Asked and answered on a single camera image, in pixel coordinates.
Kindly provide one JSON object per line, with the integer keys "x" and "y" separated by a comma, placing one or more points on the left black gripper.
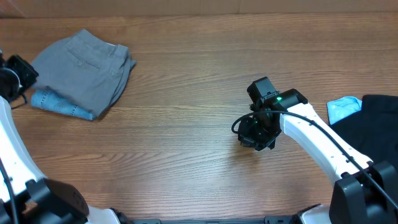
{"x": 17, "y": 63}

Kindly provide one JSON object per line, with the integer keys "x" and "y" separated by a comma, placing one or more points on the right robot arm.
{"x": 363, "y": 191}

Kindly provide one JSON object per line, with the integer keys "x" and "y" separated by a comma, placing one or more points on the folded blue jeans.
{"x": 50, "y": 101}

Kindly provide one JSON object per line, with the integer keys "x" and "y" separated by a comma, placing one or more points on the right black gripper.
{"x": 252, "y": 140}

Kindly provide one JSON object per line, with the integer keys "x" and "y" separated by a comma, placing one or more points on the black garment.
{"x": 372, "y": 130}

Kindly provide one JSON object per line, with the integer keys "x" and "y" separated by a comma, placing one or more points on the grey shorts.
{"x": 86, "y": 70}

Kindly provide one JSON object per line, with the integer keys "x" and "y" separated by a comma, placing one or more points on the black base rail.
{"x": 202, "y": 221}

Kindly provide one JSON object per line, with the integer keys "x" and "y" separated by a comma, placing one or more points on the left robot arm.
{"x": 27, "y": 195}

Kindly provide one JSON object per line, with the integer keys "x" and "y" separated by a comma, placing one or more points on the light blue garment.
{"x": 343, "y": 107}

